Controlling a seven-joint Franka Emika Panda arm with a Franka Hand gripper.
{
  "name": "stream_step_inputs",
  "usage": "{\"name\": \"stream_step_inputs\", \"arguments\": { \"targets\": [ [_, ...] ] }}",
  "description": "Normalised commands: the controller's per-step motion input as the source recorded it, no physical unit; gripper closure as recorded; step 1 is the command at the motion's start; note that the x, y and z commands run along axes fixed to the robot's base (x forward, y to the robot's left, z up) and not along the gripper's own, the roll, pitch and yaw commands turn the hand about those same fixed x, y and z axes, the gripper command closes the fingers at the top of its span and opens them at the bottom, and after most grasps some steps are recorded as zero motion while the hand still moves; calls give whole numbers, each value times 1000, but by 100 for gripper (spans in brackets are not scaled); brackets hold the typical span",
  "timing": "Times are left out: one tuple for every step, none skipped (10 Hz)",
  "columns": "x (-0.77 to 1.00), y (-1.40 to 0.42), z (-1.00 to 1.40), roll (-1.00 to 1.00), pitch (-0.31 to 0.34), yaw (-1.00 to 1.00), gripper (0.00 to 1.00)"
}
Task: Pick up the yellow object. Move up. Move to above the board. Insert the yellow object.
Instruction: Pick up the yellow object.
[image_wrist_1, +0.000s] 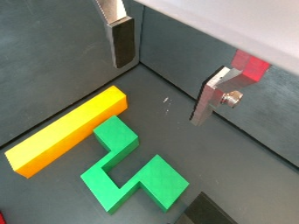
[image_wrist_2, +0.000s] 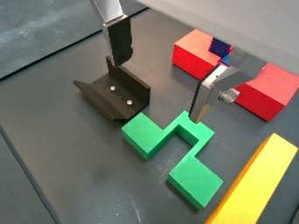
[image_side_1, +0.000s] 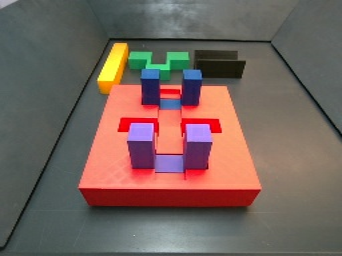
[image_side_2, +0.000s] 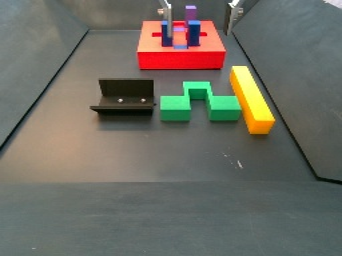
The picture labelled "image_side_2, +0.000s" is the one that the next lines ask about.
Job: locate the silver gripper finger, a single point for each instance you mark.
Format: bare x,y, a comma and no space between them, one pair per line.
234,10
166,12

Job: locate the yellow rectangular bar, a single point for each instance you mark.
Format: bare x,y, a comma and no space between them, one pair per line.
256,113

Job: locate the red slotted board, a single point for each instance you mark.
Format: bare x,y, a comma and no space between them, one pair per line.
206,56

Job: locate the purple U-shaped block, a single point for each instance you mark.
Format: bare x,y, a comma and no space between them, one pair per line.
190,16

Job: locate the blue U-shaped block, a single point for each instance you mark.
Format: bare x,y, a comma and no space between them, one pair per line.
192,32

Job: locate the green zigzag block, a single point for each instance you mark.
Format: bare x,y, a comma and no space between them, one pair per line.
222,108

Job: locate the black angle bracket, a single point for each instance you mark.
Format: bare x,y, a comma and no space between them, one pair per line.
125,96

